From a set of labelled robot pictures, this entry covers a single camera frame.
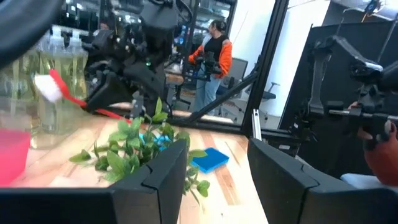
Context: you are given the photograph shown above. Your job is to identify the pink plastic bin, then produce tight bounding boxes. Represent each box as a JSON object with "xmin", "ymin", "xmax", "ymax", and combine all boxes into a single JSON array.
[{"xmin": 0, "ymin": 129, "xmax": 32, "ymax": 187}]

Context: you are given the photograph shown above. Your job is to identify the gray office chair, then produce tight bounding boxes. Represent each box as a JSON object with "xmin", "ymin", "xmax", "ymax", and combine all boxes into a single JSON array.
[{"xmin": 217, "ymin": 57, "xmax": 249, "ymax": 116}]

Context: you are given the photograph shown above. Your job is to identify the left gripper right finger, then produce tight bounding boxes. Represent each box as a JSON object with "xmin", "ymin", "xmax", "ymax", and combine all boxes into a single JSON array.
[{"xmin": 248, "ymin": 138, "xmax": 343, "ymax": 224}]

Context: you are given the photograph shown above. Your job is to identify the yellow soap pump bottle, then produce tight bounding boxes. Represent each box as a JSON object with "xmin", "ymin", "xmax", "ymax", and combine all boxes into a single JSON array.
[
  {"xmin": 0, "ymin": 46, "xmax": 40, "ymax": 103},
  {"xmin": 37, "ymin": 26, "xmax": 68, "ymax": 131},
  {"xmin": 63, "ymin": 29, "xmax": 90, "ymax": 103}
]

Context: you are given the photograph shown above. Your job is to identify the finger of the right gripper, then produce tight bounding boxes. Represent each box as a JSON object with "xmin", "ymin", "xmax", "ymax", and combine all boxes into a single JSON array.
[{"xmin": 84, "ymin": 73, "xmax": 135, "ymax": 113}]

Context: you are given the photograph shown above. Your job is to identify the person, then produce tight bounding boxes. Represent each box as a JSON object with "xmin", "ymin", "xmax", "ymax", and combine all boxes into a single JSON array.
[
  {"xmin": 340, "ymin": 101, "xmax": 398, "ymax": 194},
  {"xmin": 188, "ymin": 19, "xmax": 233, "ymax": 118}
]

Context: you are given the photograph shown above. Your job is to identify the black aluminium table frame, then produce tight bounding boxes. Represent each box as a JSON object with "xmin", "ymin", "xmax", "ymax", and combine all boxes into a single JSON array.
[{"xmin": 167, "ymin": 0, "xmax": 299, "ymax": 147}]

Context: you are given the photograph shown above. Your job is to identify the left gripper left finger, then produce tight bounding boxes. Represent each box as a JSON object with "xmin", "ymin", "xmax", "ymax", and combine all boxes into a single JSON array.
[{"xmin": 108, "ymin": 139, "xmax": 189, "ymax": 224}]

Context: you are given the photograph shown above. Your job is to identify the clear plastic bin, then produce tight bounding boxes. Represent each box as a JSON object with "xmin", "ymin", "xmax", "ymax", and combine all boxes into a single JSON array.
[{"xmin": 0, "ymin": 93, "xmax": 91, "ymax": 150}]

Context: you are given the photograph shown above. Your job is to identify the red dish brush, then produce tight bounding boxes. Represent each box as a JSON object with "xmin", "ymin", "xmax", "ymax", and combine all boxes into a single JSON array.
[{"xmin": 33, "ymin": 68, "xmax": 131, "ymax": 124}]

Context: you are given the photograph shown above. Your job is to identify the blue sponge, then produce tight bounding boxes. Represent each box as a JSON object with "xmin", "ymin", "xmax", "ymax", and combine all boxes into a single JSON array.
[
  {"xmin": 138, "ymin": 133, "xmax": 172, "ymax": 152},
  {"xmin": 190, "ymin": 147, "xmax": 230, "ymax": 174}
]

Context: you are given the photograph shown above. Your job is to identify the green plant in white pot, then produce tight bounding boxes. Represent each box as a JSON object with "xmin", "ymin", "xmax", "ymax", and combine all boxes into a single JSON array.
[{"xmin": 68, "ymin": 97, "xmax": 211, "ymax": 198}]

